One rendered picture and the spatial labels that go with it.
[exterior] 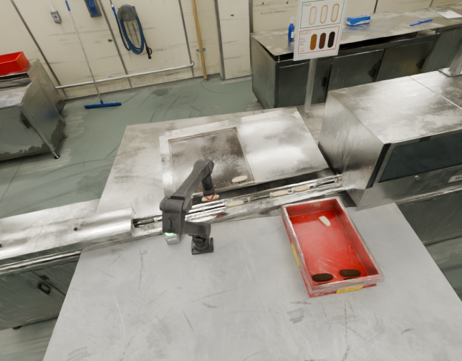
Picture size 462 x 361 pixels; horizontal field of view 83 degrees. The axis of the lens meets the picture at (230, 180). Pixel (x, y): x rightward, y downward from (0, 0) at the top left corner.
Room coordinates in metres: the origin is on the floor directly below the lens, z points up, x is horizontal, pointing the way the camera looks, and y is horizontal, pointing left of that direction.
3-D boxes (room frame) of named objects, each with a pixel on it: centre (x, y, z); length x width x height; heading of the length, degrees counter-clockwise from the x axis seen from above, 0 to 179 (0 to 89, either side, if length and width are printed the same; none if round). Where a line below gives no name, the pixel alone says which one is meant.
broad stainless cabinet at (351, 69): (3.35, -1.49, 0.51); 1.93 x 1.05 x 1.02; 97
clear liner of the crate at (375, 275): (0.67, -0.43, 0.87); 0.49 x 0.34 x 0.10; 3
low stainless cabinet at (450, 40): (4.04, -3.42, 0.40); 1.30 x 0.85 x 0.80; 97
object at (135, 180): (1.48, -0.03, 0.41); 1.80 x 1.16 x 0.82; 90
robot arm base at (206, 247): (0.76, 0.19, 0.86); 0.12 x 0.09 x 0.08; 90
